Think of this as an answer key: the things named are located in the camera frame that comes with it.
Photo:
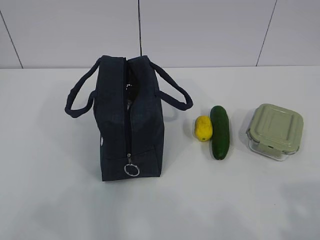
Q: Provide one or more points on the navy blue lunch bag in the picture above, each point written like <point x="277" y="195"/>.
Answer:
<point x="126" y="98"/>

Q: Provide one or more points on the green cucumber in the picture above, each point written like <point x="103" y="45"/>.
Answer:
<point x="220" y="140"/>

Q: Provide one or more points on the glass container with green lid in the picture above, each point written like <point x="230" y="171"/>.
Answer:
<point x="275" y="132"/>

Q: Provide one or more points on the yellow lemon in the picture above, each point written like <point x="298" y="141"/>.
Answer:
<point x="203" y="128"/>

